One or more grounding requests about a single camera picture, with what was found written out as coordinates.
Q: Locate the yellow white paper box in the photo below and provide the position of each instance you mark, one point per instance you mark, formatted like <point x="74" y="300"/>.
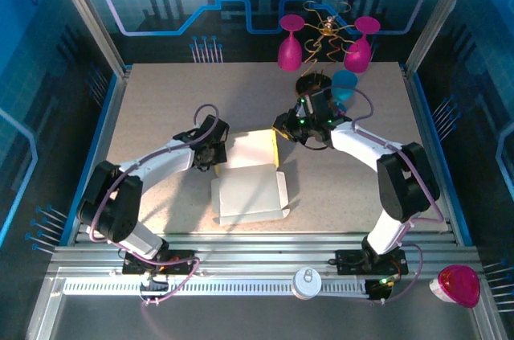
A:
<point x="249" y="195"/>

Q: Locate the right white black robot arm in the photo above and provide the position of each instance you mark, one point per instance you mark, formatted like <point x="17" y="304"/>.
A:
<point x="361" y="143"/>

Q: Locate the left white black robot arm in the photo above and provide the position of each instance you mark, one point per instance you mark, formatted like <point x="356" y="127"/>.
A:
<point x="160" y="157"/>

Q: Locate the blue wine glass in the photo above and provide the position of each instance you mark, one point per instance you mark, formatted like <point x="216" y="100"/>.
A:
<point x="344" y="88"/>

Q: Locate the pink wine glass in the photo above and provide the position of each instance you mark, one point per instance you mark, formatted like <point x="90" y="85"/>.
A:
<point x="289" y="54"/>
<point x="357" y="56"/>

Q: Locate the black controller board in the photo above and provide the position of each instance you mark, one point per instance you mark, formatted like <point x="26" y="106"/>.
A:
<point x="156" y="287"/>
<point x="379" y="291"/>

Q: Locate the silver tin can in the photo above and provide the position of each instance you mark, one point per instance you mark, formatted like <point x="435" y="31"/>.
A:
<point x="307" y="283"/>

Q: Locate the pink dome lid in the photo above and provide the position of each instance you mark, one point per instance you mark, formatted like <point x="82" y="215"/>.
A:
<point x="458" y="283"/>

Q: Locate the aluminium side rail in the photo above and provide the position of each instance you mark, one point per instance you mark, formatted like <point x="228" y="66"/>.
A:
<point x="419" y="115"/>
<point x="114" y="115"/>

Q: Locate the aluminium mounting rail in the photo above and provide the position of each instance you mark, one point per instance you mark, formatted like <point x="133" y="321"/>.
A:
<point x="261" y="253"/>

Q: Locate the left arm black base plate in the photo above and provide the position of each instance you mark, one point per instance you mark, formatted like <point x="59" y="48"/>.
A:
<point x="180" y="257"/>

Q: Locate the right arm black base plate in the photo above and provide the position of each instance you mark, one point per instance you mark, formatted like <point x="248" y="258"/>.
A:
<point x="347" y="261"/>

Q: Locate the aluminium frame post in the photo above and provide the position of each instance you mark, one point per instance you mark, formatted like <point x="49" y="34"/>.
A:
<point x="443" y="10"/>
<point x="89" y="14"/>

